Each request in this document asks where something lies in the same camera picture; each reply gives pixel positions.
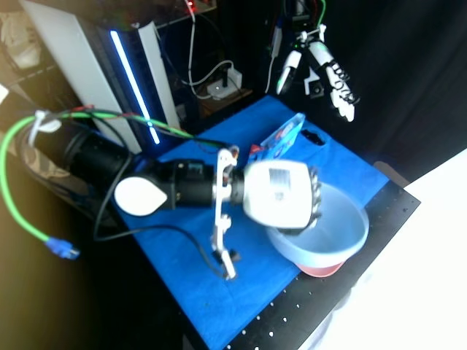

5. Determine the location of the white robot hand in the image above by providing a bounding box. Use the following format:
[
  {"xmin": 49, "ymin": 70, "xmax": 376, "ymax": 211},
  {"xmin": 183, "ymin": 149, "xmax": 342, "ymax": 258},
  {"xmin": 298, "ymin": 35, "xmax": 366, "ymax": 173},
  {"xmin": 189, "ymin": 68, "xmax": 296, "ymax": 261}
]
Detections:
[
  {"xmin": 242, "ymin": 159, "xmax": 325, "ymax": 237},
  {"xmin": 275, "ymin": 39, "xmax": 362, "ymax": 123}
]

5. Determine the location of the blue snack packet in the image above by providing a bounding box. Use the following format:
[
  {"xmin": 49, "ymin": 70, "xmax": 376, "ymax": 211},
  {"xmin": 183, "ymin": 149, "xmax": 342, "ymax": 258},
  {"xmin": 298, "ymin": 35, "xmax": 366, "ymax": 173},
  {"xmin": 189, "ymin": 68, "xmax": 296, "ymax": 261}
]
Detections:
[{"xmin": 250, "ymin": 112, "xmax": 306, "ymax": 162}]

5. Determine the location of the light blue bowl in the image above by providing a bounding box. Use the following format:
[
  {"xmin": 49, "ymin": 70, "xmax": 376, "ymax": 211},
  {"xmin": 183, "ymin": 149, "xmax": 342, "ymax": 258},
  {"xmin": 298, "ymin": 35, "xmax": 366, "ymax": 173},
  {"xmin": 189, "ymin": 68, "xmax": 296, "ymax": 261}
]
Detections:
[{"xmin": 265, "ymin": 182, "xmax": 370, "ymax": 268}]

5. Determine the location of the pink square plate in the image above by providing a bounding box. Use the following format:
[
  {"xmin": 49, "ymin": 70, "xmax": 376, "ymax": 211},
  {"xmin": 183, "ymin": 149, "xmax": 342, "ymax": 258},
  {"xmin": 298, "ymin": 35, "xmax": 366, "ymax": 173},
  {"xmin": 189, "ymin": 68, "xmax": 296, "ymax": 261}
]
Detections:
[{"xmin": 297, "ymin": 260, "xmax": 346, "ymax": 279}]

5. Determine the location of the white power adapter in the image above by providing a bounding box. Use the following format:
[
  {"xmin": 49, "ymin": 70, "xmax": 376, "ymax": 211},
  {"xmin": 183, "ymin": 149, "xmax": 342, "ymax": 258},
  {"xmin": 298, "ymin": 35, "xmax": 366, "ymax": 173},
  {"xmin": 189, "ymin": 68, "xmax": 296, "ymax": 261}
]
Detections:
[{"xmin": 225, "ymin": 68, "xmax": 244, "ymax": 89}]

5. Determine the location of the blue table cloth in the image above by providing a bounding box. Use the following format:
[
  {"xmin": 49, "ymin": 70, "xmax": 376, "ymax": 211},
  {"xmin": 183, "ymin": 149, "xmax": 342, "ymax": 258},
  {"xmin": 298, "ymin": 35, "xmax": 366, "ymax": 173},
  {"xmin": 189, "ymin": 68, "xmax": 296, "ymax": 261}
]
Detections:
[{"xmin": 112, "ymin": 95, "xmax": 390, "ymax": 349}]

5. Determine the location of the white socket box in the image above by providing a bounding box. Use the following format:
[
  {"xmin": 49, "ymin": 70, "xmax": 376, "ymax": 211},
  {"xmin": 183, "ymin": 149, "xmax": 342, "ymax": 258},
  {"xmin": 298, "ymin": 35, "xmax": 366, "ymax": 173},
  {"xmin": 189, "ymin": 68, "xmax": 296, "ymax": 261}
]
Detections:
[{"xmin": 206, "ymin": 82, "xmax": 238, "ymax": 101}]

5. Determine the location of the white column with blue light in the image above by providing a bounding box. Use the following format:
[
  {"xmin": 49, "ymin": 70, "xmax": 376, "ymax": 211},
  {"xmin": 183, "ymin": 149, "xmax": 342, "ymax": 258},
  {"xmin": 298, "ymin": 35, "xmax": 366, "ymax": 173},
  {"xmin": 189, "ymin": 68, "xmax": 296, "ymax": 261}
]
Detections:
[{"xmin": 20, "ymin": 0, "xmax": 180, "ymax": 155}]

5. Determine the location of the beige plastic bag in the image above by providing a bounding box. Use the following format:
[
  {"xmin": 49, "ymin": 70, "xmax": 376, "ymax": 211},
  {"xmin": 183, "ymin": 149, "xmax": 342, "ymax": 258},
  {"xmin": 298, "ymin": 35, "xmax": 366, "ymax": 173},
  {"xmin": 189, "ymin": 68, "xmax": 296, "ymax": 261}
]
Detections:
[{"xmin": 0, "ymin": 10, "xmax": 43, "ymax": 70}]

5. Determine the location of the green cable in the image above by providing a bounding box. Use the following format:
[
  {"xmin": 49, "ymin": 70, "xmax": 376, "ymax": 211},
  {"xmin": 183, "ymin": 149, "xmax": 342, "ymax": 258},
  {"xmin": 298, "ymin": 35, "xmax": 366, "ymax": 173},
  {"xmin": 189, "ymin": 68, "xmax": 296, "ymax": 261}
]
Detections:
[
  {"xmin": 314, "ymin": 0, "xmax": 328, "ymax": 30},
  {"xmin": 0, "ymin": 111, "xmax": 196, "ymax": 244}
]

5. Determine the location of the white hanging cable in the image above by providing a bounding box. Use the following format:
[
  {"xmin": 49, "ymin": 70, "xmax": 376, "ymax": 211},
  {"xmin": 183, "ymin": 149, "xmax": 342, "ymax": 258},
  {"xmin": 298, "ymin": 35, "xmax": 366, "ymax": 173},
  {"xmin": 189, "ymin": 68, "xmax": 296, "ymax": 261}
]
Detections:
[{"xmin": 265, "ymin": 25, "xmax": 284, "ymax": 94}]

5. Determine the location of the white power cable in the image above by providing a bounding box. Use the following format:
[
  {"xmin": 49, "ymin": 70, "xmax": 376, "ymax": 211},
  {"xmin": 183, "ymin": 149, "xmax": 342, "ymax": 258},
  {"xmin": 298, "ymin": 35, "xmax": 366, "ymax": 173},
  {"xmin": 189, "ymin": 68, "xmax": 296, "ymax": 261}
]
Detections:
[{"xmin": 186, "ymin": 14, "xmax": 236, "ymax": 99}]

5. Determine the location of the thin black cable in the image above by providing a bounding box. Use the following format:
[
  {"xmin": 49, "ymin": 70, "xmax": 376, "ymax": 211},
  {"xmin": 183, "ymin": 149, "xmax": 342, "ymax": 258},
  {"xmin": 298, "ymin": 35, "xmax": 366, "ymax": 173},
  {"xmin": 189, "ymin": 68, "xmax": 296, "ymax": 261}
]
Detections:
[{"xmin": 93, "ymin": 152, "xmax": 228, "ymax": 279}]

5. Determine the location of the blue cable plug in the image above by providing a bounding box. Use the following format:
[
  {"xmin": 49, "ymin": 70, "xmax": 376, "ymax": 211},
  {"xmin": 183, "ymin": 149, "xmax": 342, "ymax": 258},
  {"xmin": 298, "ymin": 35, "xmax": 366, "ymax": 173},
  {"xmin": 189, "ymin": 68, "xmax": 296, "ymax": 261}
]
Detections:
[{"xmin": 47, "ymin": 236, "xmax": 81, "ymax": 261}]

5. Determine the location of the white cable tie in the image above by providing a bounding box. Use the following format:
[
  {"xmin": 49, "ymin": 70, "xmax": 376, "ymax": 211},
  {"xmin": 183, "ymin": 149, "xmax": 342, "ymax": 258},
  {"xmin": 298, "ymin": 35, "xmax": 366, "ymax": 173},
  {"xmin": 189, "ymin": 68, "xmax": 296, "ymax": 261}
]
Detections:
[{"xmin": 28, "ymin": 109, "xmax": 62, "ymax": 147}]

